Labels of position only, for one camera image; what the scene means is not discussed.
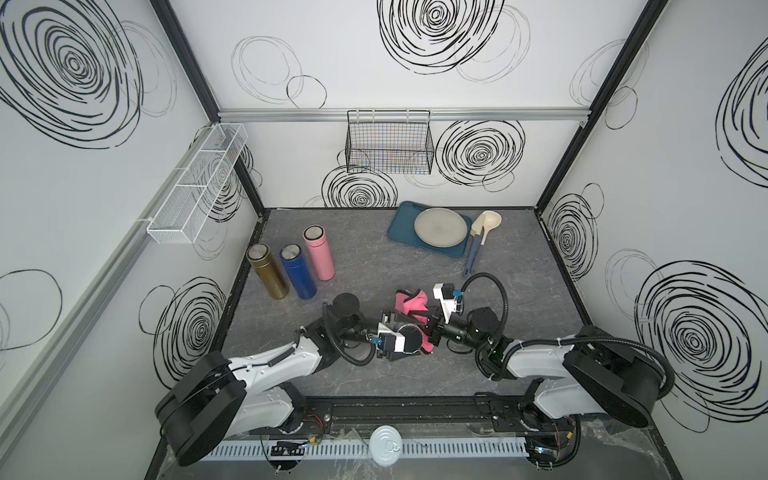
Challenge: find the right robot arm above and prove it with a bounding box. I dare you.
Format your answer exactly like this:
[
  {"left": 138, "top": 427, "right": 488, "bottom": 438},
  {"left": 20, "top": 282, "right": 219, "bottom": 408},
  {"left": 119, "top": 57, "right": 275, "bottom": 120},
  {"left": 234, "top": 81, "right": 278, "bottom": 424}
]
[{"left": 406, "top": 306, "right": 664, "bottom": 432}]

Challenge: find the white slotted cable duct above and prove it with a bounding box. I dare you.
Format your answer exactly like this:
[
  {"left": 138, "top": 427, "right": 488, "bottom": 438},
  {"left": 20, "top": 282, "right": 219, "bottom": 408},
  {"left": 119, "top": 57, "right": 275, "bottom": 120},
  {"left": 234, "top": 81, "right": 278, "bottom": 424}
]
[{"left": 203, "top": 437, "right": 529, "bottom": 461}]

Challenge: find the beige ladle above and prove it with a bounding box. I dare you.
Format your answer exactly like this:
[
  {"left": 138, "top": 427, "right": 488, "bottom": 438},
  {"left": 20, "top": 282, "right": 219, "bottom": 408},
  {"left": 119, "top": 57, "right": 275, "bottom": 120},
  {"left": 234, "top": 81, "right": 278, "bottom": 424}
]
[{"left": 480, "top": 210, "right": 502, "bottom": 245}]

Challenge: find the blue thermos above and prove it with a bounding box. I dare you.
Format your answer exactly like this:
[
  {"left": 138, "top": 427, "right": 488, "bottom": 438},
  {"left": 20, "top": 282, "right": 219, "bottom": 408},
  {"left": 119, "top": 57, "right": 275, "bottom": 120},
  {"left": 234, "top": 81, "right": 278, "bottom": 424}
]
[{"left": 280, "top": 244, "right": 317, "bottom": 300}]

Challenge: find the gold thermos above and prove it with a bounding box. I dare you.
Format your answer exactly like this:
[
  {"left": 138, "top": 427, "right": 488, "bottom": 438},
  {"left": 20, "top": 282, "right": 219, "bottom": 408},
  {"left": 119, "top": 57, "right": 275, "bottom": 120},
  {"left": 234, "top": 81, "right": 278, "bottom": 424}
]
[{"left": 246, "top": 243, "right": 289, "bottom": 300}]

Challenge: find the black wire basket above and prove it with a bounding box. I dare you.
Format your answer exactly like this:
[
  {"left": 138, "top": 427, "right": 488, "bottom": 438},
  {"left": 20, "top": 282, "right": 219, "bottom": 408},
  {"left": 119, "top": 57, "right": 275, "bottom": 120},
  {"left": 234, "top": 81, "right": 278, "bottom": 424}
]
[{"left": 344, "top": 109, "right": 435, "bottom": 175}]

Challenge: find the teal tray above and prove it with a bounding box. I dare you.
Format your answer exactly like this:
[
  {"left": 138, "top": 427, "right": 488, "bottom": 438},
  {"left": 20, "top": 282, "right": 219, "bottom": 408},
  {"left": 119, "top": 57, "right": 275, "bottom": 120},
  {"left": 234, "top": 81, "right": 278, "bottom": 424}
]
[{"left": 387, "top": 201, "right": 473, "bottom": 258}]

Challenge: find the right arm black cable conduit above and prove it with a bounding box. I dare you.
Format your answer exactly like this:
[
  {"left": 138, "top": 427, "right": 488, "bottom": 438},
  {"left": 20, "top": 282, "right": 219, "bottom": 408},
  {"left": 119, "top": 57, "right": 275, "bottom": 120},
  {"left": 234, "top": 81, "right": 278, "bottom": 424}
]
[{"left": 458, "top": 272, "right": 676, "bottom": 402}]

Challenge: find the grey round plate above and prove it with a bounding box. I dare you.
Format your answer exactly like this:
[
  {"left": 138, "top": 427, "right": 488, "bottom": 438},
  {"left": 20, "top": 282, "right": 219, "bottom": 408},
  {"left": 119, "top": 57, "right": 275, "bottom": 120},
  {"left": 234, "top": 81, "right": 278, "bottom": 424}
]
[{"left": 414, "top": 208, "right": 468, "bottom": 248}]

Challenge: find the white round can lid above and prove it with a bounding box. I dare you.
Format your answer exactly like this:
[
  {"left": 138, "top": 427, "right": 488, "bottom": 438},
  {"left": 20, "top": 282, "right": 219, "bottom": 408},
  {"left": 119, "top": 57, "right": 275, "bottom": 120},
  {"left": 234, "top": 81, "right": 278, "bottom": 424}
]
[{"left": 368, "top": 425, "right": 403, "bottom": 467}]

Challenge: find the white mesh shelf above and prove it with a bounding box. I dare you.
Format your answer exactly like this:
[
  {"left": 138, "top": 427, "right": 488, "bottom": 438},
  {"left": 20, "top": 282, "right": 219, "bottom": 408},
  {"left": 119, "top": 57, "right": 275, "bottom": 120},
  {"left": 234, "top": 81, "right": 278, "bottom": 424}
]
[{"left": 147, "top": 123, "right": 247, "bottom": 245}]

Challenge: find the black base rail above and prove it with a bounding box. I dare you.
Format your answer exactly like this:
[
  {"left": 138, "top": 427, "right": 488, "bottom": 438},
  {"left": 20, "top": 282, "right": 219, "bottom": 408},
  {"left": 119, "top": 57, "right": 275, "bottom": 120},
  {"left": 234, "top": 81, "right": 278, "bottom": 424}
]
[{"left": 280, "top": 392, "right": 576, "bottom": 438}]

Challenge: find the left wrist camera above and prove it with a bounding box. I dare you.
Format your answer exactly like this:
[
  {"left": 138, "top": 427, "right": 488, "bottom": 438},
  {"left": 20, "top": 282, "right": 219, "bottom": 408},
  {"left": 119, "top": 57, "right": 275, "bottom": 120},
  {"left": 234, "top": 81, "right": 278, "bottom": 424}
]
[{"left": 371, "top": 323, "right": 407, "bottom": 361}]

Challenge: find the white thermos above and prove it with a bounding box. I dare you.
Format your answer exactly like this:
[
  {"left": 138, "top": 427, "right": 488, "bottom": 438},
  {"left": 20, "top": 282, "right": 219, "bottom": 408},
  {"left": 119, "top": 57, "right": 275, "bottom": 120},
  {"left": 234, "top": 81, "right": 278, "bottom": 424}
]
[{"left": 395, "top": 324, "right": 423, "bottom": 355}]

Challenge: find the pink cloth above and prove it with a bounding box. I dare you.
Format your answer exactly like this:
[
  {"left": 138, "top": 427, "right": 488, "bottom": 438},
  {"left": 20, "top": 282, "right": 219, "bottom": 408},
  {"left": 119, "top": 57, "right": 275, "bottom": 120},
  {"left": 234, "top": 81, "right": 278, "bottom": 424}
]
[{"left": 395, "top": 290, "right": 434, "bottom": 355}]

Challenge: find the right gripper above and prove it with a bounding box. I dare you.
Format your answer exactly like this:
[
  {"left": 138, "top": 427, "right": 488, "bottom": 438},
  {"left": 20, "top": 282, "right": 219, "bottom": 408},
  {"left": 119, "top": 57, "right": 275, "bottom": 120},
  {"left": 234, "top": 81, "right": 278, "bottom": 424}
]
[{"left": 408, "top": 308, "right": 489, "bottom": 357}]

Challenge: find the pink thermos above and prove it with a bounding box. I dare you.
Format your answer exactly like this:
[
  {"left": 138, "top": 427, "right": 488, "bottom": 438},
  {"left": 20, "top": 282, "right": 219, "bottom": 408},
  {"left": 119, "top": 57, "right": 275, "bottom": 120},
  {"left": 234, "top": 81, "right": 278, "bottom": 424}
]
[{"left": 303, "top": 225, "right": 335, "bottom": 281}]

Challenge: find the blue handled utensil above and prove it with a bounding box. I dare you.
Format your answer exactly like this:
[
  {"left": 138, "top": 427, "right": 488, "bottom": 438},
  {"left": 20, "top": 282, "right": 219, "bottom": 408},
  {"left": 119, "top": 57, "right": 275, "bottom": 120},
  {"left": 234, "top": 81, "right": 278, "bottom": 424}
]
[{"left": 463, "top": 213, "right": 485, "bottom": 277}]

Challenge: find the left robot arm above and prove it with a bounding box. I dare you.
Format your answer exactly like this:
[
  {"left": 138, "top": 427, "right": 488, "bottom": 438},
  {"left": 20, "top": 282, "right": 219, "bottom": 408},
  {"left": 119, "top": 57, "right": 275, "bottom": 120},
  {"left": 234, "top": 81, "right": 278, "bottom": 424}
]
[{"left": 155, "top": 293, "right": 432, "bottom": 467}]

